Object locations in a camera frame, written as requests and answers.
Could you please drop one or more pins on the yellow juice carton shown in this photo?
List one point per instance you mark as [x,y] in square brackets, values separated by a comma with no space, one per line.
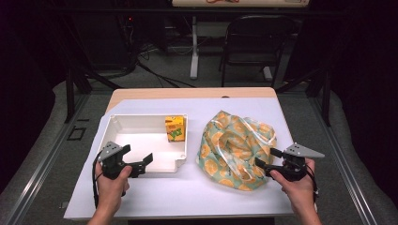
[175,129]

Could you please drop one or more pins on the white table sheet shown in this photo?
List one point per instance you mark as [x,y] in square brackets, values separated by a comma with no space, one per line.
[175,193]

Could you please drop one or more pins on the lemon print shopping bag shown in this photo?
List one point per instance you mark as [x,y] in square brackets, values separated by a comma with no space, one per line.
[233,150]

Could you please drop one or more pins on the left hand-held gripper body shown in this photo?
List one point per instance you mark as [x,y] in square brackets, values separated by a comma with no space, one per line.
[113,157]

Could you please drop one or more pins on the aluminium floor rail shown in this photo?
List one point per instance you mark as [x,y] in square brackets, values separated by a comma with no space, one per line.
[40,168]
[344,165]

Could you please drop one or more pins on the wooden table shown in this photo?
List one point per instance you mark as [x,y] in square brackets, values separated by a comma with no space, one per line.
[187,92]

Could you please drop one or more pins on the white plastic tray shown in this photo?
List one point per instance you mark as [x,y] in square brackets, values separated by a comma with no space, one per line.
[144,140]

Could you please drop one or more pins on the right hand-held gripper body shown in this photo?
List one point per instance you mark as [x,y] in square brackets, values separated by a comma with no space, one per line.
[294,162]

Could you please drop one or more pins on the black folding chair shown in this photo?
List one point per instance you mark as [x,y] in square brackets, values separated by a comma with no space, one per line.
[256,47]

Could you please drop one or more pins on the black metal stand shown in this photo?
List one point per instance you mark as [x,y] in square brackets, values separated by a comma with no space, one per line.
[78,75]
[319,90]

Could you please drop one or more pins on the white desk leg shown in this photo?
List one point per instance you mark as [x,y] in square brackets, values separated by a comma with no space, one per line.
[194,47]

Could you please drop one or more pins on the person's left hand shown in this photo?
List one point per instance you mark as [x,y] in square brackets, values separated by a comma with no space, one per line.
[111,190]

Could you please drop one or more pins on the person's right hand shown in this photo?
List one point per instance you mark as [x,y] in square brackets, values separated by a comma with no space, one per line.
[297,190]

